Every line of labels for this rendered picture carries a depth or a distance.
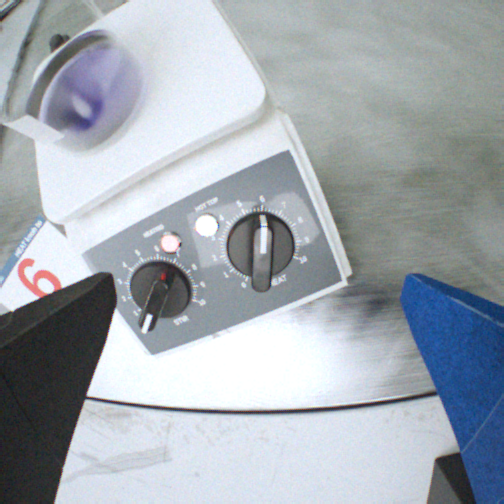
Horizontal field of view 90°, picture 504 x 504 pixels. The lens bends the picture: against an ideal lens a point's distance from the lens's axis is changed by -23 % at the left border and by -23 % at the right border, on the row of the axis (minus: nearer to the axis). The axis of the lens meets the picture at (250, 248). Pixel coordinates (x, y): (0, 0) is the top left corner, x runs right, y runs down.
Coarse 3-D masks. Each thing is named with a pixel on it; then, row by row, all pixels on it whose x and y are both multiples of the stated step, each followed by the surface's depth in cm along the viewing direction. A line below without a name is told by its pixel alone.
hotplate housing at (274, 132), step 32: (256, 64) 14; (256, 128) 14; (288, 128) 14; (192, 160) 14; (224, 160) 14; (256, 160) 14; (128, 192) 15; (160, 192) 15; (192, 192) 14; (320, 192) 15; (64, 224) 16; (96, 224) 15; (128, 224) 15; (256, 320) 18
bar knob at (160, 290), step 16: (144, 272) 15; (160, 272) 15; (176, 272) 15; (144, 288) 16; (160, 288) 14; (176, 288) 16; (144, 304) 15; (160, 304) 14; (176, 304) 16; (144, 320) 15
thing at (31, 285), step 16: (48, 240) 20; (32, 256) 20; (48, 256) 21; (64, 256) 21; (16, 272) 20; (32, 272) 21; (48, 272) 21; (64, 272) 21; (16, 288) 21; (32, 288) 21; (48, 288) 22; (16, 304) 21
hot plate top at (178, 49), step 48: (144, 0) 14; (192, 0) 13; (144, 48) 13; (192, 48) 13; (240, 48) 12; (192, 96) 12; (240, 96) 12; (144, 144) 13; (192, 144) 12; (48, 192) 14; (96, 192) 13
